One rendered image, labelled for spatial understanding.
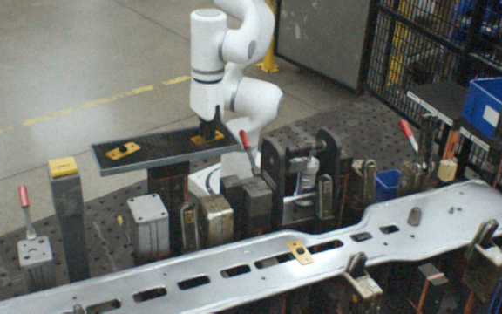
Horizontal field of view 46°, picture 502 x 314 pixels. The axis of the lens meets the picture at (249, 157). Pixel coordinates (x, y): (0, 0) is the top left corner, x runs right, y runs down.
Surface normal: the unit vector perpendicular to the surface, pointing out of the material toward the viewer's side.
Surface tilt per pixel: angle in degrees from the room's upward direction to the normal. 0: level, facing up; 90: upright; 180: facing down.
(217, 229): 90
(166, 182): 90
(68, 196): 90
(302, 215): 0
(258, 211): 90
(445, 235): 0
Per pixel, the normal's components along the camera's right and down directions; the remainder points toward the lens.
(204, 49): -0.19, 0.51
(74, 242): 0.40, 0.50
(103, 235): 0.04, -0.85
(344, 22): -0.74, 0.36
